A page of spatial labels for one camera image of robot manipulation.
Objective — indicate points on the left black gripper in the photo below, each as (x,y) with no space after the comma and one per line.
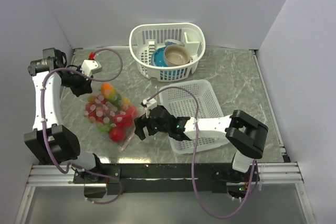
(84,87)

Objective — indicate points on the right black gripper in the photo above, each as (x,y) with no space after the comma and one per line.
(141,122)

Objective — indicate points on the red fake fruit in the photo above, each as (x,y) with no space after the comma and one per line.
(117,134)

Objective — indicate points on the orange fake fruit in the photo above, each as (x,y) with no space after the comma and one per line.
(108,91)

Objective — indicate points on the clear zip top bag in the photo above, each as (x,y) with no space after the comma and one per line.
(101,110)

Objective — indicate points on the red fake bell pepper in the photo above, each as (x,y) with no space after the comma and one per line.
(125,118)

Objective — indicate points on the green fake fruit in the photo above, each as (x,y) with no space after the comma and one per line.
(103,128)

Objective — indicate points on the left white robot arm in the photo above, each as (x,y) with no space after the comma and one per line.
(50,141)

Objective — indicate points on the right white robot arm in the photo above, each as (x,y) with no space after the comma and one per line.
(247,134)

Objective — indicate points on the white rectangular perforated tray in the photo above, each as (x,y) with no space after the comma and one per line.
(180,103)

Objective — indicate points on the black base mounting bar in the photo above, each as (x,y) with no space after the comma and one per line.
(163,178)

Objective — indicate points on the blue dotted plate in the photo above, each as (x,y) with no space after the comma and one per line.
(157,58)

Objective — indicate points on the beige ceramic bowl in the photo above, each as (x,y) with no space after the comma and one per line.
(175,55)

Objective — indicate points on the white oval dish basket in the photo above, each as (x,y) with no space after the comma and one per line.
(144,40)

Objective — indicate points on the white blue floral cup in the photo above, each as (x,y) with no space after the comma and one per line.
(169,42)

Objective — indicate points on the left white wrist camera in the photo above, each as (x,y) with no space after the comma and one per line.
(90,67)

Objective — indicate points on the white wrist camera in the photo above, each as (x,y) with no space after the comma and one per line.
(90,67)
(149,104)

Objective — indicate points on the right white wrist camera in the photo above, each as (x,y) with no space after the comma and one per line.
(149,104)

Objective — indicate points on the aluminium frame rail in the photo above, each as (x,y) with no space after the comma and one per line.
(269,173)

